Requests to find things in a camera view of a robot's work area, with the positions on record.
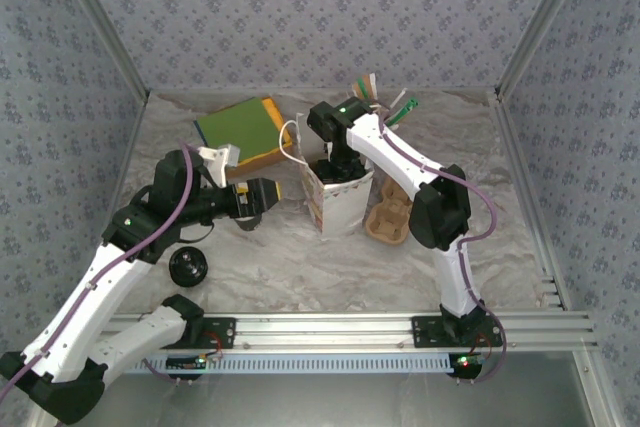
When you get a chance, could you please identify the small circuit board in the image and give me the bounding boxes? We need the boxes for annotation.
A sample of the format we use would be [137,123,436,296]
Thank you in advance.
[166,355,207,371]
[448,354,486,371]

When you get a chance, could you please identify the white paper bag with handles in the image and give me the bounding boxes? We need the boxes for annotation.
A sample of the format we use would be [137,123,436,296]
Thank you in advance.
[278,111,375,237]

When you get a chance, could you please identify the black plastic cup lid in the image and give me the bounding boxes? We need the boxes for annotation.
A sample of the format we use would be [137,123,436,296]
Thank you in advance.
[168,248,210,288]

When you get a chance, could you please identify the green plastic stirrer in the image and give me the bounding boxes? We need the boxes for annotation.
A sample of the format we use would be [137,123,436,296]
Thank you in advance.
[387,98,420,126]

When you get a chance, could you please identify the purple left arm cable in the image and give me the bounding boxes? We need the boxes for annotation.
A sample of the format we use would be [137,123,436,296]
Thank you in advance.
[0,141,201,427]

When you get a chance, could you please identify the brown pulp cup carrier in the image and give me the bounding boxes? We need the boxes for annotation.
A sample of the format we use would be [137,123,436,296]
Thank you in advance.
[364,177,415,247]

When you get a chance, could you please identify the yellow paper napkin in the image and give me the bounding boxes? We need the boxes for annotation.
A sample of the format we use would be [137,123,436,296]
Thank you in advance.
[262,96,294,146]

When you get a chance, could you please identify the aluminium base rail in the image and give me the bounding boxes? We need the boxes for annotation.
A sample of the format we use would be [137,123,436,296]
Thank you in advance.
[107,310,600,354]

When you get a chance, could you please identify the black left camera cable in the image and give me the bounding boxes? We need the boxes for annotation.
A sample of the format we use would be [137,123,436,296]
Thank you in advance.
[177,223,214,243]

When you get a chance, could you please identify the aluminium frame post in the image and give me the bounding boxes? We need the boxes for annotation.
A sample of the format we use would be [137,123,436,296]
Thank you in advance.
[49,0,151,101]
[494,0,596,101]

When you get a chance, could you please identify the white slotted cable duct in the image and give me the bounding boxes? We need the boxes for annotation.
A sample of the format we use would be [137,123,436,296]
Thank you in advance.
[144,352,461,375]

